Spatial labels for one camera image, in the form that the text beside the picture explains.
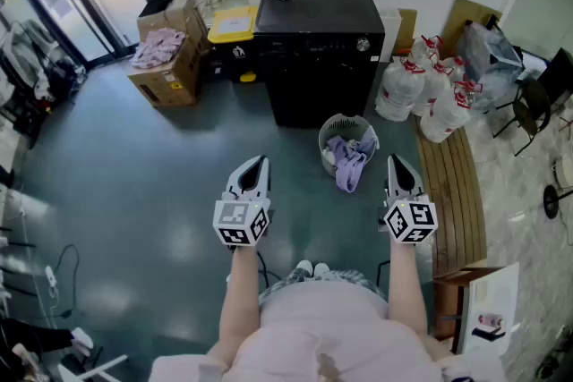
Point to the white printed carton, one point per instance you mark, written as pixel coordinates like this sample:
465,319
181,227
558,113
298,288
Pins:
490,304

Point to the person's right forearm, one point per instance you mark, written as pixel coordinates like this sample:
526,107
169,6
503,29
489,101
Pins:
405,286

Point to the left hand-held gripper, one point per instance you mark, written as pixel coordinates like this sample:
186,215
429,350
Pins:
235,221

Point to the small brown cardboard box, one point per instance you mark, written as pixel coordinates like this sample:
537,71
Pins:
445,295

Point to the person's left forearm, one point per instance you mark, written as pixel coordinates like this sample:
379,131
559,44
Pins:
242,295

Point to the white panel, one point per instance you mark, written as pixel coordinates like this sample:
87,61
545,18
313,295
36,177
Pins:
389,31

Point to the person's plaid trousers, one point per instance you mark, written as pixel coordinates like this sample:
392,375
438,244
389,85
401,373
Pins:
309,279

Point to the black flat case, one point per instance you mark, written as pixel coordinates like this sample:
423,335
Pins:
156,5

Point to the black washing machine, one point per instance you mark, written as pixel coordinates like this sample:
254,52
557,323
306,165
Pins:
313,13

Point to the black chair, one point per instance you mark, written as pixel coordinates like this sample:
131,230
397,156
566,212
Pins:
532,103

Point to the clothes rack with garments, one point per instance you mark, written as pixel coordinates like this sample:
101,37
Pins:
31,58

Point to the person's left white shoe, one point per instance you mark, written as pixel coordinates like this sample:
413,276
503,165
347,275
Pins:
304,267

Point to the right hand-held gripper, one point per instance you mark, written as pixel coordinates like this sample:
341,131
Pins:
412,221

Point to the white metal frame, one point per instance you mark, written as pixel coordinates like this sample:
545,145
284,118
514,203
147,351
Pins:
96,369

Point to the pile of pink packets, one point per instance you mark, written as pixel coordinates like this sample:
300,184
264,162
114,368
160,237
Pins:
156,49

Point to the open brown cardboard box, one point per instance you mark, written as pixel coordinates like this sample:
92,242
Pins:
174,20

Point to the person's white shoe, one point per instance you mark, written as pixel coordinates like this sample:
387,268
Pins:
304,267
321,269

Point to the small cardboard sheet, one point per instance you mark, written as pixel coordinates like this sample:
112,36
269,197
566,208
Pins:
406,29

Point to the purple cloth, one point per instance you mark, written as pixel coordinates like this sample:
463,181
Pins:
347,163

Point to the grey laundry basket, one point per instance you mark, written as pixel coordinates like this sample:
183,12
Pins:
344,125

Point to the wooden slatted platform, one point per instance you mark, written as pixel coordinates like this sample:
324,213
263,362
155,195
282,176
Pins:
452,201

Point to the black round-base stand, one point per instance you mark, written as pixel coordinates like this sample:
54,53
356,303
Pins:
551,201

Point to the person's right white shoe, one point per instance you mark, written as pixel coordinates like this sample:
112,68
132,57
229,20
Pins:
321,269

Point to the large brown cardboard box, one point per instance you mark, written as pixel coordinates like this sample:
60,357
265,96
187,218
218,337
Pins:
172,80

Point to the black bin yellow lid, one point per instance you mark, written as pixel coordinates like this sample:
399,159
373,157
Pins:
233,29

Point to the white power strip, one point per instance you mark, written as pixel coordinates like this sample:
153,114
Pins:
51,279

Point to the person's pink shirt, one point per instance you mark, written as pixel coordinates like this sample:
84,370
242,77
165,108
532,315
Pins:
322,335

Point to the clear plastic bag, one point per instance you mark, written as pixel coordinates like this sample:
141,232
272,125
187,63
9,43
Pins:
490,53

